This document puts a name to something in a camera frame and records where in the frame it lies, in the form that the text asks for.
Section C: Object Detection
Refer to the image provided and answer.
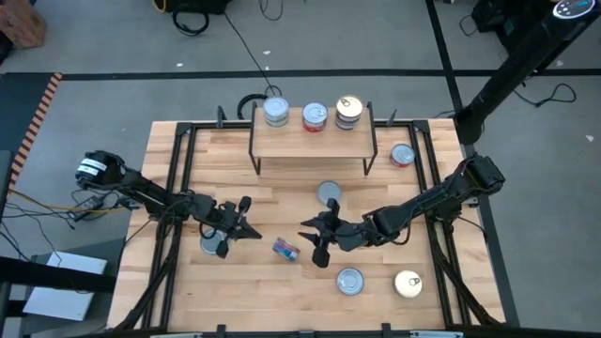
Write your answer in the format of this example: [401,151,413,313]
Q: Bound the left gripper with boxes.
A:
[208,196,263,259]

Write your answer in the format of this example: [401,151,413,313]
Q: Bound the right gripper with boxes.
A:
[298,197,372,269]

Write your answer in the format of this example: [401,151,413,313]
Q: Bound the wooden shelf black metal legs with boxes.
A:
[247,100,379,177]

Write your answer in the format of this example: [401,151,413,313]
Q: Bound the black power adapter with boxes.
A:
[67,194,107,222]

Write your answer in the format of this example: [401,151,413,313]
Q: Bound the white flat box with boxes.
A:
[22,251,108,323]

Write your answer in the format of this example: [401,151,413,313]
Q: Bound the black beam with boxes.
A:
[0,255,118,296]

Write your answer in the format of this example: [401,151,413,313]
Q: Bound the black floor device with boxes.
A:
[152,0,234,15]

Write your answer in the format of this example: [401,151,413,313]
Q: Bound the black mat orange-striped edge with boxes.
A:
[0,71,65,193]

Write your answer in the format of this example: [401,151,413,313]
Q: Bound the black tower round display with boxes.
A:
[454,0,601,146]

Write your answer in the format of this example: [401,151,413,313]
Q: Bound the black equipment pile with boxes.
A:
[470,0,555,53]

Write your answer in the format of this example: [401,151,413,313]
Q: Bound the brown cardboard box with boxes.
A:
[0,0,48,51]

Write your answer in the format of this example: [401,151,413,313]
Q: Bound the black aluminium table frame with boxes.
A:
[105,105,508,338]

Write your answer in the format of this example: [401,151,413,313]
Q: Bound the long black floor cable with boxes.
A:
[223,11,284,122]

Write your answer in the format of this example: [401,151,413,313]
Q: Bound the coiled black cable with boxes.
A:
[171,9,211,38]

